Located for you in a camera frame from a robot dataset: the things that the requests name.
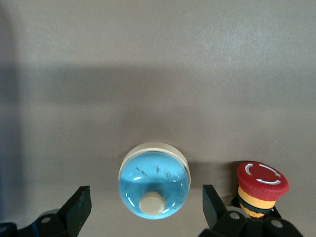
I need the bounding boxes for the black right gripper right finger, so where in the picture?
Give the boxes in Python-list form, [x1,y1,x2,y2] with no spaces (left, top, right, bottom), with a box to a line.
[199,184,306,237]

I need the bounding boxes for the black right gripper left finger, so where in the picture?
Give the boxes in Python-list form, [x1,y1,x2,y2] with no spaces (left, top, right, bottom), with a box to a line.
[0,185,92,237]

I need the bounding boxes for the blue desk bell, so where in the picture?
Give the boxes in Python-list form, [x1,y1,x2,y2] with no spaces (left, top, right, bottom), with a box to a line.
[118,142,191,220]

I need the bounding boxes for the red yellow emergency stop button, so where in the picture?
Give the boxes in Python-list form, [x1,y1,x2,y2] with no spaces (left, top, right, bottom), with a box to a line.
[231,160,290,220]

